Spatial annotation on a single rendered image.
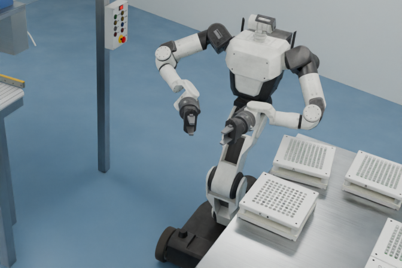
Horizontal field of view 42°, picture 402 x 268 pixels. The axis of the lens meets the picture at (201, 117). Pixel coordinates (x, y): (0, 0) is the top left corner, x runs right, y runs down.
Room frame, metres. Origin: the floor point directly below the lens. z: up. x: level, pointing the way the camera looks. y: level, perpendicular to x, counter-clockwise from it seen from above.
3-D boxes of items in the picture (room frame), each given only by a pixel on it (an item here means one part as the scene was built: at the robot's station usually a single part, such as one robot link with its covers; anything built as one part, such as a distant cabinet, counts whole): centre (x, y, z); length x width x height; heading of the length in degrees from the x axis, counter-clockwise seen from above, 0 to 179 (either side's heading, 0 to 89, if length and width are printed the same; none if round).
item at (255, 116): (2.04, -0.21, 1.05); 0.11 x 0.11 x 0.11; 58
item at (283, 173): (1.95, -0.48, 0.88); 0.24 x 0.24 x 0.02; 74
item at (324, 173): (1.95, -0.48, 0.93); 0.25 x 0.24 x 0.02; 164
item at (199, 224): (2.28, -0.22, 0.19); 0.64 x 0.52 x 0.33; 157
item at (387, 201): (1.87, -0.80, 0.88); 0.24 x 0.24 x 0.02; 64
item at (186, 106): (2.00, 0.05, 1.05); 0.12 x 0.10 x 0.13; 9
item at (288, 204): (1.62, -0.34, 0.93); 0.25 x 0.24 x 0.02; 154
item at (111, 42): (2.94, 0.56, 1.06); 0.17 x 0.06 x 0.26; 160
